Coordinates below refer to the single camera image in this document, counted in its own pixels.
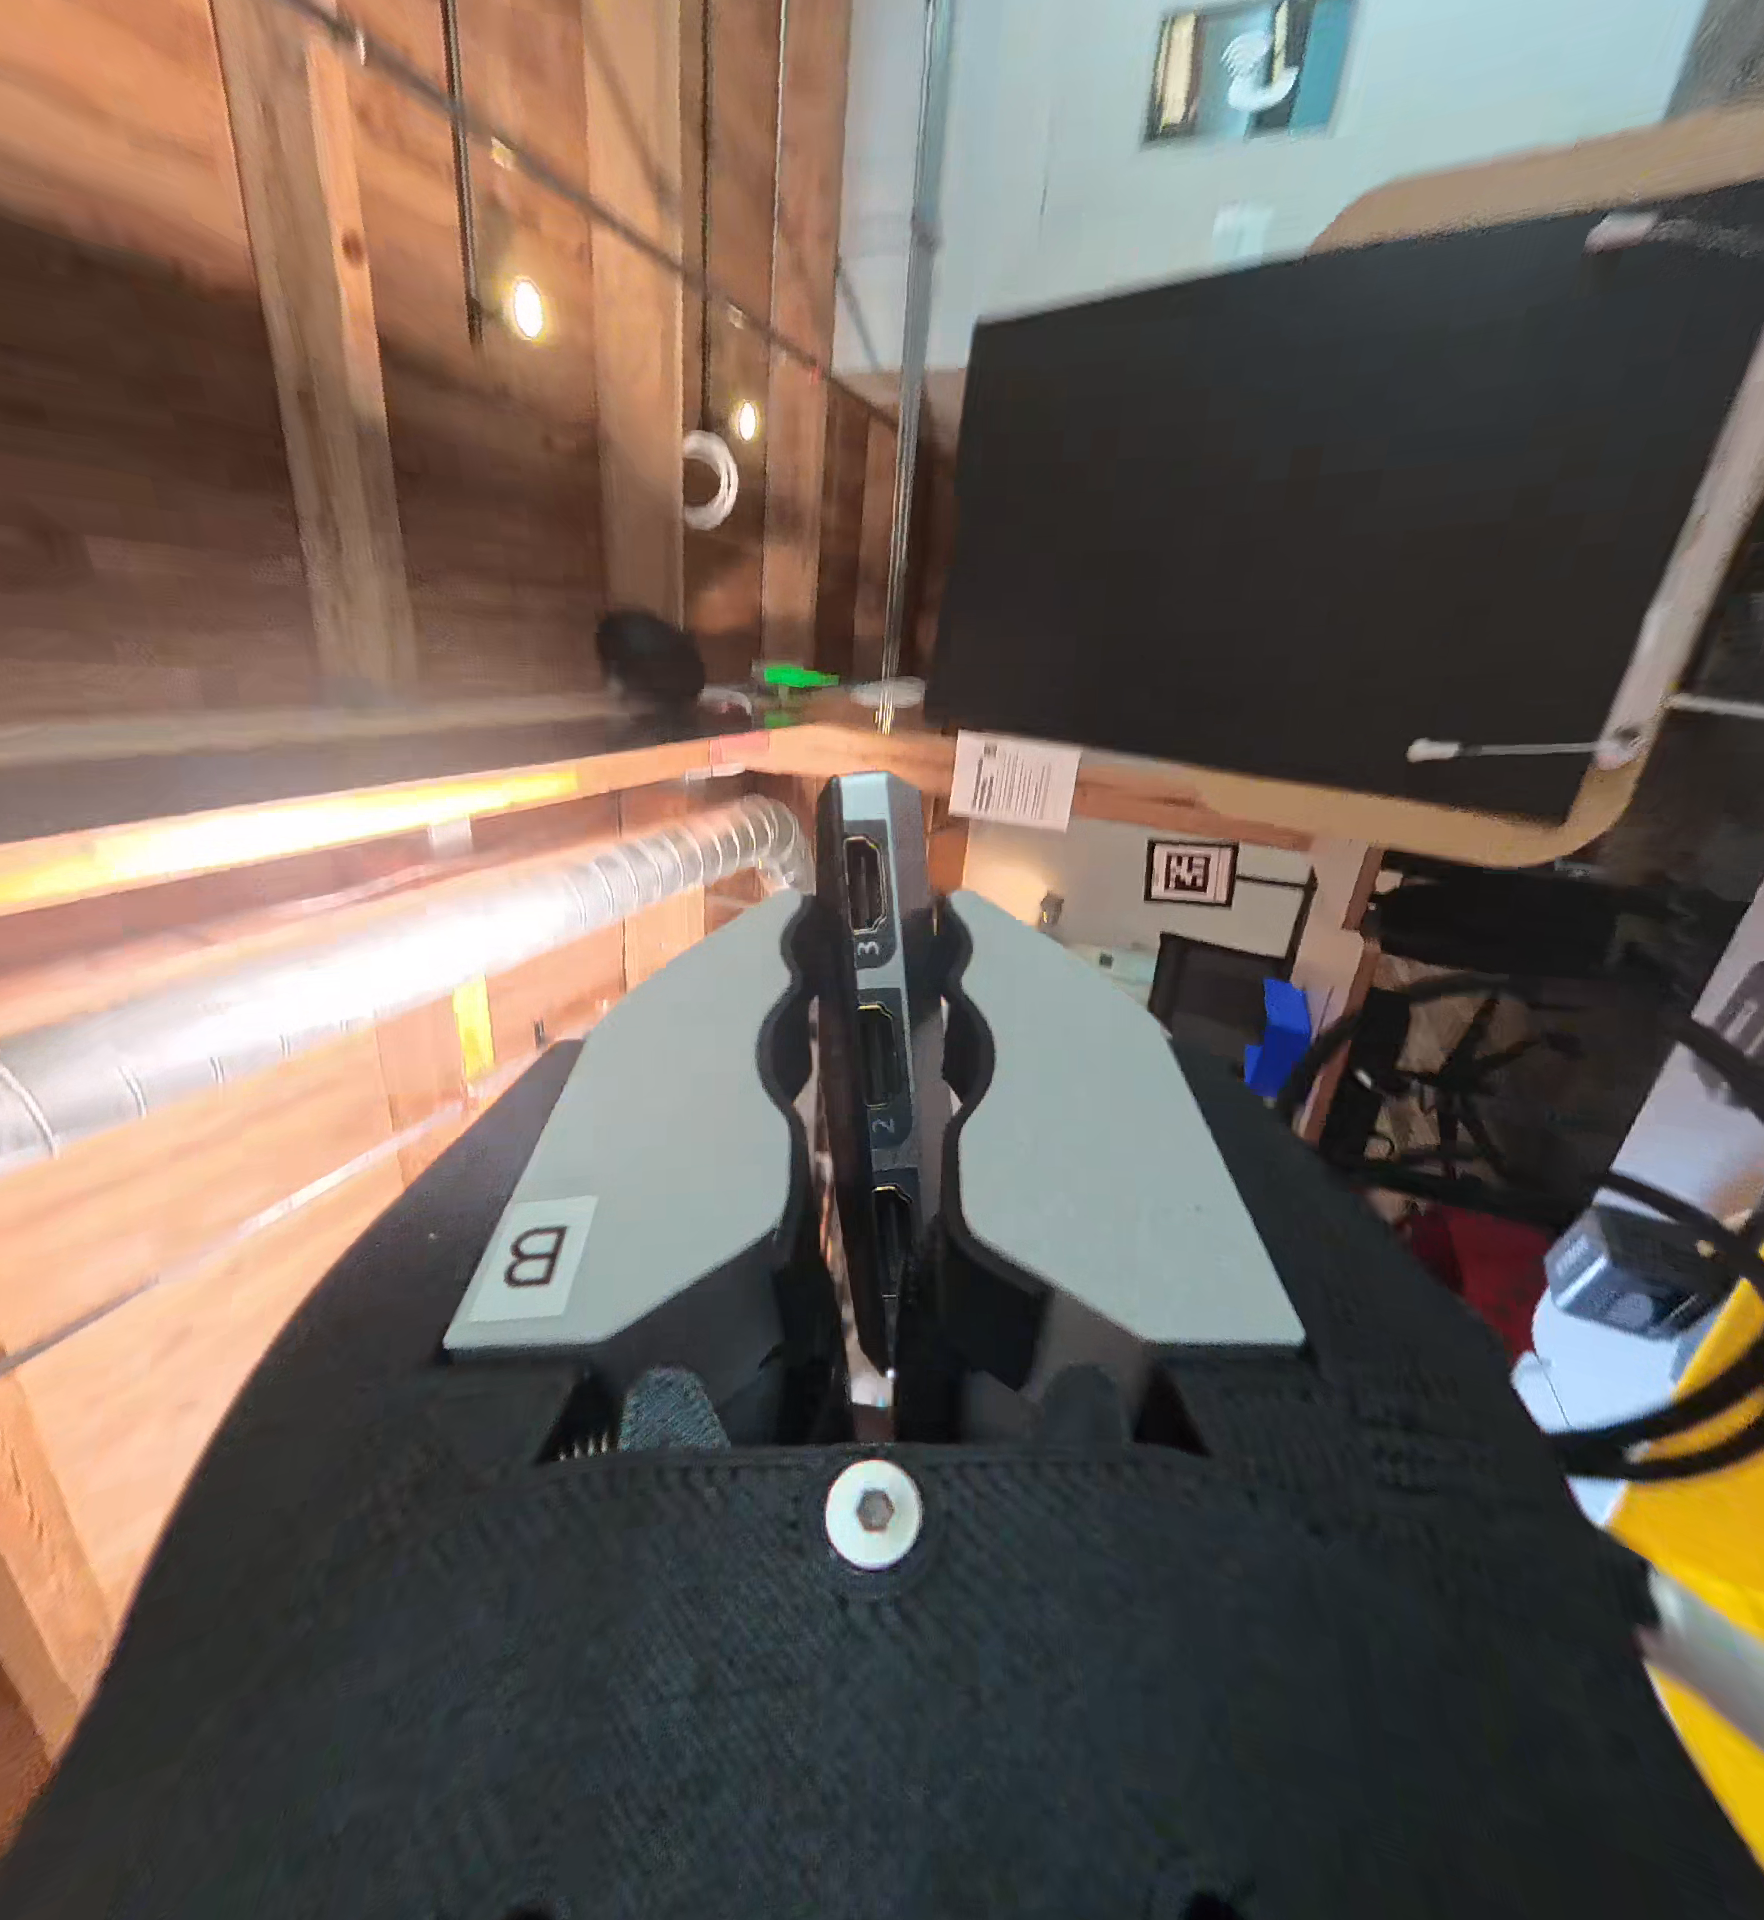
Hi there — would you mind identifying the framed wall picture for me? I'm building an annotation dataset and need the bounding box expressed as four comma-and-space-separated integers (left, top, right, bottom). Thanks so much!
1144, 0, 1354, 147

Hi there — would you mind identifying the blue plastic bin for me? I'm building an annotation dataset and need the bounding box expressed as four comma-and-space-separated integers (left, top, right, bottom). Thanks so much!
1248, 975, 1314, 1090

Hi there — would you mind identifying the white cable coil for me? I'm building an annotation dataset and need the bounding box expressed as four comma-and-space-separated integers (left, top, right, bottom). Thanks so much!
678, 427, 742, 533

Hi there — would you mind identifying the silver ventilation duct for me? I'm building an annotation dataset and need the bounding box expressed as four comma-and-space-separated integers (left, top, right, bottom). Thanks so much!
0, 794, 811, 1208

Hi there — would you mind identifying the white paper sheet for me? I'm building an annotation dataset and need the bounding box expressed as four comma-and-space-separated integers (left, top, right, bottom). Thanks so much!
948, 728, 1079, 833

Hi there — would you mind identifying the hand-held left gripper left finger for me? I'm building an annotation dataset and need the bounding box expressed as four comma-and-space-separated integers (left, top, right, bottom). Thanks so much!
440, 888, 838, 1421

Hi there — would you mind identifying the black hdmi switch box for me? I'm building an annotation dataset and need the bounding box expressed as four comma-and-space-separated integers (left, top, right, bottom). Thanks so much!
811, 771, 961, 1374

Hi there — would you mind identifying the yellow plastic bin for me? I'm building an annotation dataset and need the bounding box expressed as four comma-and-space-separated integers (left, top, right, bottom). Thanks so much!
1601, 1170, 1764, 1920

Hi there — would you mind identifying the braided hdmi cable green plug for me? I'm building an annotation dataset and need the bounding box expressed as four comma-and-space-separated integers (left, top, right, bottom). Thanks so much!
1541, 983, 1764, 1491

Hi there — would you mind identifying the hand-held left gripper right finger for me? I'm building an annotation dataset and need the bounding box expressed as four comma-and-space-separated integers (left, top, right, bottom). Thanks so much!
904, 888, 1310, 1421

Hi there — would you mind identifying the black round object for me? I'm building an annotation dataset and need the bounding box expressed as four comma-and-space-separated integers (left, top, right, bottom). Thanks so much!
595, 607, 705, 705

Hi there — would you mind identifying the black top table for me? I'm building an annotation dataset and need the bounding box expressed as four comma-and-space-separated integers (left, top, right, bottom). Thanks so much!
916, 111, 1764, 875

